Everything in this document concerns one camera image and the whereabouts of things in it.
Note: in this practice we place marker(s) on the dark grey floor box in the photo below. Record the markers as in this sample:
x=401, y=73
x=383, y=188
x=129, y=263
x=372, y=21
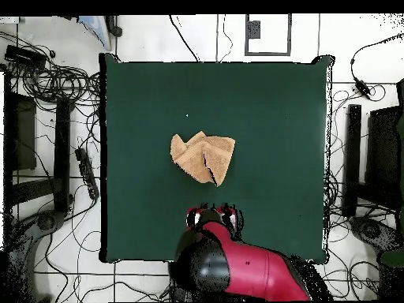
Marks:
x=254, y=30

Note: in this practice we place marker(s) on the black metal stand frame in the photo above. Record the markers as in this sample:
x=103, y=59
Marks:
x=61, y=151
x=353, y=151

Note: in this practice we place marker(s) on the grey caster leg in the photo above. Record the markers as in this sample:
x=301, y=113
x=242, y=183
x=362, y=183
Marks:
x=47, y=221
x=371, y=230

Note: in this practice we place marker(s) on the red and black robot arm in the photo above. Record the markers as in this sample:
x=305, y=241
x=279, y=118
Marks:
x=252, y=271

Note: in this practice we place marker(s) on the orange terry towel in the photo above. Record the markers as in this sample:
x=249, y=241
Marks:
x=195, y=154

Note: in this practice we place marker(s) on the dark green table cloth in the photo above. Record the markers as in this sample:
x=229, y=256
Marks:
x=142, y=94

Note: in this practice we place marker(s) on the black flat box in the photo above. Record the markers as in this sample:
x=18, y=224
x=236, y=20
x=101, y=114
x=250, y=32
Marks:
x=25, y=56

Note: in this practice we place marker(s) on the black power strip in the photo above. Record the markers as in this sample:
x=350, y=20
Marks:
x=86, y=172

